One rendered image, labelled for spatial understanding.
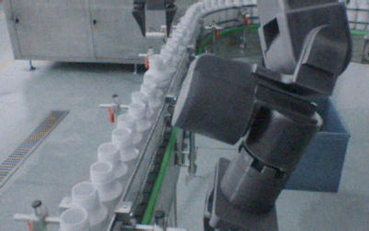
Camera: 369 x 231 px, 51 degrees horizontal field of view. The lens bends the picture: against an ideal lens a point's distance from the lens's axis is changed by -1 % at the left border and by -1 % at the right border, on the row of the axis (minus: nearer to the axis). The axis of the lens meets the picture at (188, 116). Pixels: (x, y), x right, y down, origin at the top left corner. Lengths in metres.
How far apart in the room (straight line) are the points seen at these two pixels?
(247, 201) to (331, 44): 0.16
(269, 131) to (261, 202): 0.07
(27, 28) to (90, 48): 0.73
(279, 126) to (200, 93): 0.07
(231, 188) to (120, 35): 3.96
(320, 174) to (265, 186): 0.96
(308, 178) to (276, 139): 0.98
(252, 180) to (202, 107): 0.09
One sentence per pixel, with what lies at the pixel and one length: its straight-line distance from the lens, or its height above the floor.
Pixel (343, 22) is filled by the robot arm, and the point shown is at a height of 1.44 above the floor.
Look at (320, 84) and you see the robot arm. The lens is 0.34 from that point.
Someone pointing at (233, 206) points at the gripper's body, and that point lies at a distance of 0.38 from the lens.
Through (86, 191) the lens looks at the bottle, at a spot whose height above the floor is 1.15.
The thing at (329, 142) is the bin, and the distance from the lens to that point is 1.26.
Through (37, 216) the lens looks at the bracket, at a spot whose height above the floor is 1.09.
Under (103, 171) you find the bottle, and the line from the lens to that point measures 0.67.
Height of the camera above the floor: 1.52
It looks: 26 degrees down
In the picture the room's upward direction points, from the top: straight up
